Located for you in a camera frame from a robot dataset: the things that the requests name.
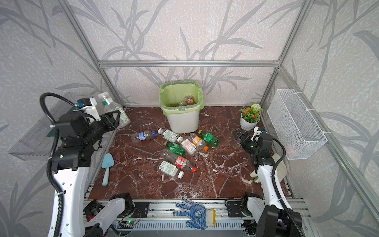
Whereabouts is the potted plant white pot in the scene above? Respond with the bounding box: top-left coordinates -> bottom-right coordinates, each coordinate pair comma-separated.
240,103 -> 264,131

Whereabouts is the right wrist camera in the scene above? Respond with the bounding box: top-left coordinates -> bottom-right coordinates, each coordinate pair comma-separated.
252,126 -> 266,141

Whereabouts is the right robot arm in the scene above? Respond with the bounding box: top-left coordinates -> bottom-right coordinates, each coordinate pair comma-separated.
233,130 -> 305,237

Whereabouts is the clear bottle green label upper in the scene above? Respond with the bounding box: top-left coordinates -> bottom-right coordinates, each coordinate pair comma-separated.
158,128 -> 179,143

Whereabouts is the green circuit board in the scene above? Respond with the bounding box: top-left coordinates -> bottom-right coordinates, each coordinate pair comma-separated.
118,220 -> 139,229

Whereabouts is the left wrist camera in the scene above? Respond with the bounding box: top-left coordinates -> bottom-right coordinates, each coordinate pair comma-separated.
75,98 -> 101,124

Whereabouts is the clear bottle pink label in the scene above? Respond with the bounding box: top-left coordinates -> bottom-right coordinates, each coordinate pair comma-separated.
177,136 -> 197,155

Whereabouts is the light blue spatula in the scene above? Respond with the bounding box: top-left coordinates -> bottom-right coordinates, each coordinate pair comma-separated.
101,153 -> 114,186

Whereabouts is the clear acrylic wall shelf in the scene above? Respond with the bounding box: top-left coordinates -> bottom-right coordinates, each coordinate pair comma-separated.
8,92 -> 89,161

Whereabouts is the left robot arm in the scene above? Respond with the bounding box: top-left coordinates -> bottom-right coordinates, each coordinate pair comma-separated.
39,92 -> 135,237

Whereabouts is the white wire mesh basket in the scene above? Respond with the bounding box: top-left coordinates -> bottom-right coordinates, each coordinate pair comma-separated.
267,89 -> 328,160

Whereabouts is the green plastic bin liner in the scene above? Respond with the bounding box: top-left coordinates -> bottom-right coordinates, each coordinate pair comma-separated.
159,80 -> 205,116

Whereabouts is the green bottle yellow cap right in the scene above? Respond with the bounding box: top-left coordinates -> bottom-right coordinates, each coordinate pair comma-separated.
198,130 -> 220,148

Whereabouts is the clear bottle orange label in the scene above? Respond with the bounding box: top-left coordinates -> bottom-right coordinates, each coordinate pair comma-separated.
189,132 -> 209,151

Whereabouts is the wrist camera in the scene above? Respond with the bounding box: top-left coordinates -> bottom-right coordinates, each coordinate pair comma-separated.
252,126 -> 266,141
75,98 -> 101,124

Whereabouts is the small bottle blue label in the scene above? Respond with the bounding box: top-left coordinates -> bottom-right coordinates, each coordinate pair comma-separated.
131,130 -> 157,142

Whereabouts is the long clear bottle red label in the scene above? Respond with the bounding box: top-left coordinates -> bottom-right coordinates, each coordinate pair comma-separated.
160,149 -> 197,173

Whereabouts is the large clear bottle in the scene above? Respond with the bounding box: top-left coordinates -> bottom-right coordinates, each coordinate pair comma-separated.
98,92 -> 130,129

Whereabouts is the green bottle middle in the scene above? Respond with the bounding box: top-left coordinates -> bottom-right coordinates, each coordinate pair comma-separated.
164,141 -> 186,157

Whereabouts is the clear bottle green label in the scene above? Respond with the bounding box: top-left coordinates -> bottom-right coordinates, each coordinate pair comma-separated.
158,128 -> 179,143
159,161 -> 184,179

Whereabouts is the blue dotted work glove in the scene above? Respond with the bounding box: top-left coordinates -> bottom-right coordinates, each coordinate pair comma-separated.
172,197 -> 216,230

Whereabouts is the white trash bin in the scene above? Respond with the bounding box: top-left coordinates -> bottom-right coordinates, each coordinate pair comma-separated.
166,102 -> 201,133

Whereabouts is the clear bottle green label lower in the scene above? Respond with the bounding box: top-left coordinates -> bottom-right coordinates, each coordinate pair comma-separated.
159,161 -> 184,179

